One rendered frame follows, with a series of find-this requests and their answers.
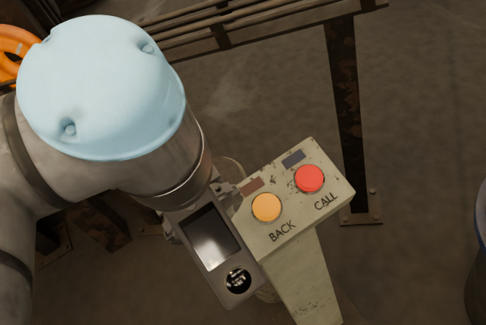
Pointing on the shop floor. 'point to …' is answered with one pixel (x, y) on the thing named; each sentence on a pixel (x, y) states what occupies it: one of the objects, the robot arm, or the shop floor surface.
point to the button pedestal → (299, 239)
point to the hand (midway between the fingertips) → (217, 229)
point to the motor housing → (99, 223)
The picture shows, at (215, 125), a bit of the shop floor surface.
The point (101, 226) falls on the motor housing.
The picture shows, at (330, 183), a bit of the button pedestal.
